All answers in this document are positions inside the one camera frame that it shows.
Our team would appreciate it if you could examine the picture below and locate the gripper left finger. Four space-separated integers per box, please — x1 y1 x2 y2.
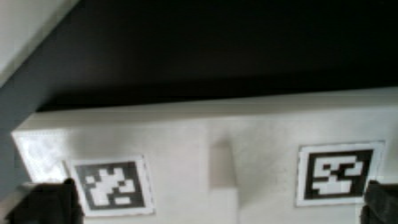
4 178 84 224

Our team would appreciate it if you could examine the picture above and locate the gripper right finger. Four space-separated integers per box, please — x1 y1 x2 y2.
361 180 398 224

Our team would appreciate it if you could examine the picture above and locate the white cabinet body box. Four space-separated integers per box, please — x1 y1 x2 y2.
13 87 398 224

